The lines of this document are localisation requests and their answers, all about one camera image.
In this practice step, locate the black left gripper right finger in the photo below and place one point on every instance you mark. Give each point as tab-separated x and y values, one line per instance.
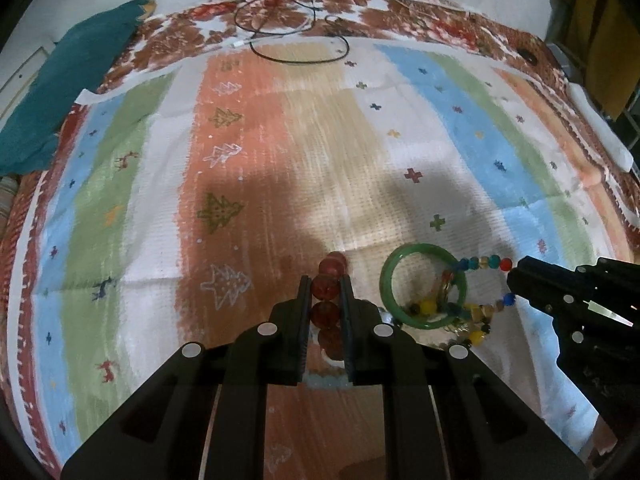
376	353

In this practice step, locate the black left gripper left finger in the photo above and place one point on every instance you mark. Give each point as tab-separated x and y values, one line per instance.
274	352

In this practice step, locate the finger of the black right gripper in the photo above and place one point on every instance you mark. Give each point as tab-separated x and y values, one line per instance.
549	288

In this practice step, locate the green jade bangle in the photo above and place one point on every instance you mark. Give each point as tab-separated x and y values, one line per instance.
422	287

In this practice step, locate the jewelry box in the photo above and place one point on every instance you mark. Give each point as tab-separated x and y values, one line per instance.
325	374

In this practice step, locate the white rolled cloth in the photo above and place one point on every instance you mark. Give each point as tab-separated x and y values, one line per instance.
613	145

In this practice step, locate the striped colourful cloth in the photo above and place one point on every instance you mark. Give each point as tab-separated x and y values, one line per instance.
182	204

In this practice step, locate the yellow hanging garment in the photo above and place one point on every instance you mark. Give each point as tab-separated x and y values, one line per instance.
602	38

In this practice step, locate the striped grey mattress edge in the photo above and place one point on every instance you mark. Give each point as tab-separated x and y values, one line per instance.
8	190

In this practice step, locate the red floral bedsheet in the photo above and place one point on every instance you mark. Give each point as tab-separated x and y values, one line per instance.
513	339

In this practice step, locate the teal pillow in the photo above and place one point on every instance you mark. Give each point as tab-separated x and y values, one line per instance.
79	61

